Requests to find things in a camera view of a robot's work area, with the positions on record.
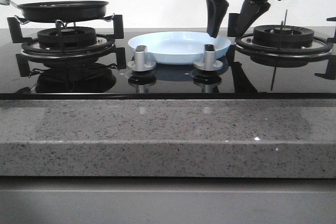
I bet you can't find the grey cabinet front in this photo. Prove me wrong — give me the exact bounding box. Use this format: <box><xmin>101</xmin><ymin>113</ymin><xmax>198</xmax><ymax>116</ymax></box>
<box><xmin>1</xmin><ymin>177</ymin><xmax>335</xmax><ymax>223</ymax></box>

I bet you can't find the left black gas burner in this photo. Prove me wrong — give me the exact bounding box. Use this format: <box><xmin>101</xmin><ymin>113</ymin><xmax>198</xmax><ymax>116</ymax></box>
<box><xmin>37</xmin><ymin>27</ymin><xmax>97</xmax><ymax>49</ymax></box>

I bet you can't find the wire pan reducer ring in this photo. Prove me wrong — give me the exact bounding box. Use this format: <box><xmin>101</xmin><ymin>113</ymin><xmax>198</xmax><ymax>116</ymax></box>
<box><xmin>15</xmin><ymin>13</ymin><xmax>116</xmax><ymax>29</ymax></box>

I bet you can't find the left silver stove knob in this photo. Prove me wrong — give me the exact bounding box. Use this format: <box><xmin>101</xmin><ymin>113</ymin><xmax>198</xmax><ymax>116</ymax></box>
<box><xmin>127</xmin><ymin>45</ymin><xmax>156</xmax><ymax>72</ymax></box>

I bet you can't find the light blue plate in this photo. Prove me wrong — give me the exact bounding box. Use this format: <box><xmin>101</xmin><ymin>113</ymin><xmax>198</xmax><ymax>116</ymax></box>
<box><xmin>128</xmin><ymin>31</ymin><xmax>231</xmax><ymax>65</ymax></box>

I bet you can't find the black glass cooktop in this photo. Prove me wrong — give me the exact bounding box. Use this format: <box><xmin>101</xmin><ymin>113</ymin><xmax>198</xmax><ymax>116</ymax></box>
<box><xmin>1</xmin><ymin>29</ymin><xmax>335</xmax><ymax>100</ymax></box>

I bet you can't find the right silver stove knob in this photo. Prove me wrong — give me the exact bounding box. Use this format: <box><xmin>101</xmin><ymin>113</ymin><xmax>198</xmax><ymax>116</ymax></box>
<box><xmin>193</xmin><ymin>44</ymin><xmax>223</xmax><ymax>71</ymax></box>

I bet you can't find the silver stove knob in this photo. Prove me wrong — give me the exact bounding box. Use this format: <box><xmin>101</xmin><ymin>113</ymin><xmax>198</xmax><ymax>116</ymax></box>
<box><xmin>193</xmin><ymin>44</ymin><xmax>223</xmax><ymax>71</ymax></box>
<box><xmin>127</xmin><ymin>45</ymin><xmax>156</xmax><ymax>72</ymax></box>

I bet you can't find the black pan support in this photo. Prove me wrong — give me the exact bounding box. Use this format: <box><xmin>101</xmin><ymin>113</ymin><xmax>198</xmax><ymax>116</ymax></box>
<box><xmin>7</xmin><ymin>15</ymin><xmax>126</xmax><ymax>76</ymax></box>
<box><xmin>226</xmin><ymin>12</ymin><xmax>335</xmax><ymax>80</ymax></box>

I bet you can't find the right black pan support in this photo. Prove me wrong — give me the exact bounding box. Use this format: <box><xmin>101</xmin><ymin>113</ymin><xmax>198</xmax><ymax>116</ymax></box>
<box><xmin>226</xmin><ymin>12</ymin><xmax>335</xmax><ymax>80</ymax></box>

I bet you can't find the right black gas burner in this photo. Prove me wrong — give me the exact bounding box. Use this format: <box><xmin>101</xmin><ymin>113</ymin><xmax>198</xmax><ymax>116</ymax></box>
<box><xmin>252</xmin><ymin>25</ymin><xmax>314</xmax><ymax>49</ymax></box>

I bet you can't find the black gas burner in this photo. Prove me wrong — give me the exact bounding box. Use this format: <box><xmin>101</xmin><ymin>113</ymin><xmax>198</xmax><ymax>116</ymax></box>
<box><xmin>252</xmin><ymin>25</ymin><xmax>314</xmax><ymax>49</ymax></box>
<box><xmin>37</xmin><ymin>27</ymin><xmax>97</xmax><ymax>49</ymax></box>

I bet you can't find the black frying pan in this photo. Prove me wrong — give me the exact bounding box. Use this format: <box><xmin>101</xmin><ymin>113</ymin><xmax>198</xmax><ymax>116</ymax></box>
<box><xmin>1</xmin><ymin>0</ymin><xmax>109</xmax><ymax>23</ymax></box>

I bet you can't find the left black pan support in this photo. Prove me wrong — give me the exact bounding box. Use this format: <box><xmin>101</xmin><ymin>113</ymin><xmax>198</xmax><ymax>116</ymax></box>
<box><xmin>7</xmin><ymin>15</ymin><xmax>126</xmax><ymax>76</ymax></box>

